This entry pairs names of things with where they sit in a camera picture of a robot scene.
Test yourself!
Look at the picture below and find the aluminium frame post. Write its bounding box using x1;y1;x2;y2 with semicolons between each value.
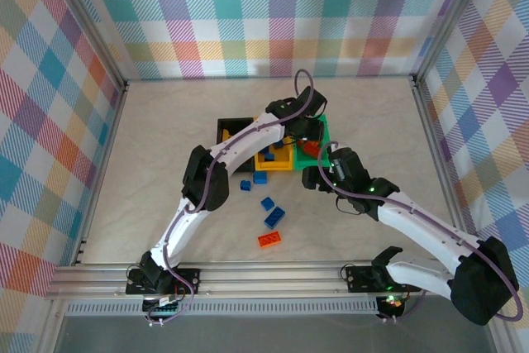
412;0;497;83
43;0;130;89

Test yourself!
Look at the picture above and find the slotted grey cable duct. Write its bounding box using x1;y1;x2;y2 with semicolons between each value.
64;301;381;317

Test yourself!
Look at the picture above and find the green plastic container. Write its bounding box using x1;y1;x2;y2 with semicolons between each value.
293;114;334;171

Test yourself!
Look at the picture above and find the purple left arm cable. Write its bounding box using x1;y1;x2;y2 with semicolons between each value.
144;68;317;327

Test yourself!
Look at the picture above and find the black plastic container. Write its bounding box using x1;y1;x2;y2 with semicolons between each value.
217;117;260;174

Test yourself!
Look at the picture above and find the orange two-by-four lego brick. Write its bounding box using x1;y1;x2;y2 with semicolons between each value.
257;232;284;248

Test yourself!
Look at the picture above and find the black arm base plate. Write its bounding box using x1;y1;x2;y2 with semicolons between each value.
345;265;422;294
125;268;203;297

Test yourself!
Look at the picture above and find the blue two-by-four lego brick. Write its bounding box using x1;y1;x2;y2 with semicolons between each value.
264;207;287;229

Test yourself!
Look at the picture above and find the aluminium mounting rail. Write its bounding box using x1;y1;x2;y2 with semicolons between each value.
44;265;418;301

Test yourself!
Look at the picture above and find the yellow plastic container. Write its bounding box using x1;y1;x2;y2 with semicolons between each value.
254;115;295;172

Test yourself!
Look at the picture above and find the aluminium side rail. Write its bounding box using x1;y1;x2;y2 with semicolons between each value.
72;78;130;267
410;74;483;246

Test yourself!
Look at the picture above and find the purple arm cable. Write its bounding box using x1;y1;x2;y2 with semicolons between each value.
144;68;317;327
316;141;524;323

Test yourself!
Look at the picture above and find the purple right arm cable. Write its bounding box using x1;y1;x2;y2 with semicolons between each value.
316;141;524;323

